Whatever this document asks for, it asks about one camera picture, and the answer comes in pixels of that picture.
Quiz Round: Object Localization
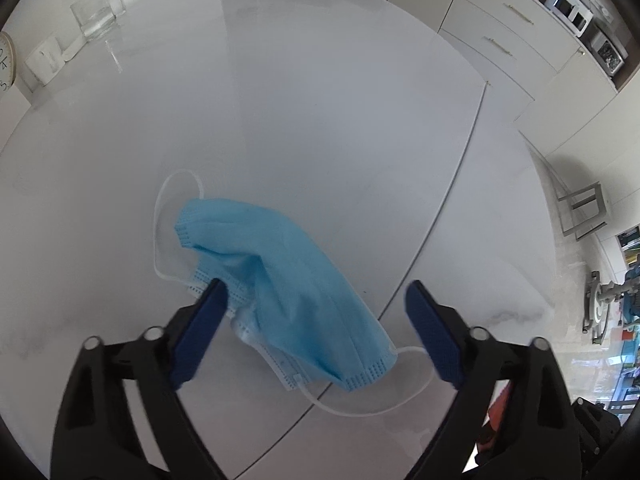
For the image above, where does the grey stand with round base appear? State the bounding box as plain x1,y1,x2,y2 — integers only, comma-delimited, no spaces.
581,270,640,346

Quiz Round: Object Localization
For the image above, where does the white drawer cabinet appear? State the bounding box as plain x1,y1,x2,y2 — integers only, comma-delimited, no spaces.
437,0,622,123

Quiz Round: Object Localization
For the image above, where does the white wall clock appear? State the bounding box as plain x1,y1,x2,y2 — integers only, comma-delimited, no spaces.
0,30,19,94

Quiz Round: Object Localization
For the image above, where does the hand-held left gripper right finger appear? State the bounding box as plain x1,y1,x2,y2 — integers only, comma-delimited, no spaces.
404,280,583,480

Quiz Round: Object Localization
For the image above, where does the silver kitchen appliance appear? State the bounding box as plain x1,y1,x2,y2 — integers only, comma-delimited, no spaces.
589,24,629,75

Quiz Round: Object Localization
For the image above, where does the grey metal stool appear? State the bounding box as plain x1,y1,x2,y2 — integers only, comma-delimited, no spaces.
554,180,612,241

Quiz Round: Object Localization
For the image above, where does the white tall cabinet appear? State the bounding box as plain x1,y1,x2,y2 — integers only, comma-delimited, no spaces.
517,35,640,183

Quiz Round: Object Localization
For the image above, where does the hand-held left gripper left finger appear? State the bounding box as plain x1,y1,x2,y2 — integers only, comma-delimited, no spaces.
50,278,232,480

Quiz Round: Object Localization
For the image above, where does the blue face mask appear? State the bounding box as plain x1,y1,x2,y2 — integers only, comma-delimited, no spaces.
152,170,442,417

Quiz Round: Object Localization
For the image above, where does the open shelf unit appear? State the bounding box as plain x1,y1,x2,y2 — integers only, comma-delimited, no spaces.
615,225,640,263

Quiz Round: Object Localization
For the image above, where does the white toaster oven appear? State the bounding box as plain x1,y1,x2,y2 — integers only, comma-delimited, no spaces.
544,0,596,37

